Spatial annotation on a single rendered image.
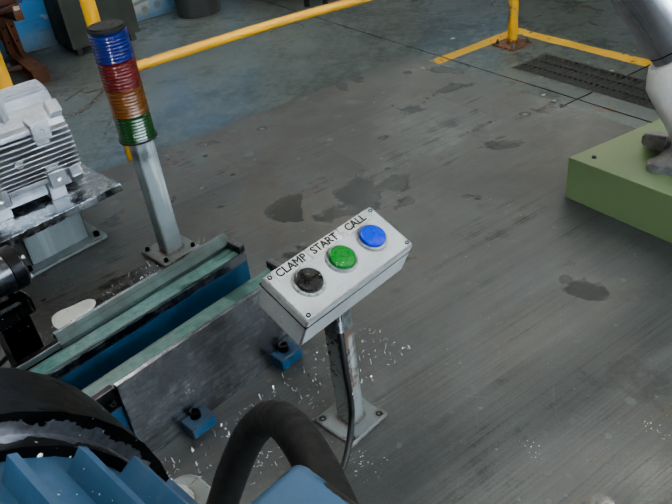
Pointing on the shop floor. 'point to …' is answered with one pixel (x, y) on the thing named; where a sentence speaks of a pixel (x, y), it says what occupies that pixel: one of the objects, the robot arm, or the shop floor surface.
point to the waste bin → (197, 8)
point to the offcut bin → (65, 31)
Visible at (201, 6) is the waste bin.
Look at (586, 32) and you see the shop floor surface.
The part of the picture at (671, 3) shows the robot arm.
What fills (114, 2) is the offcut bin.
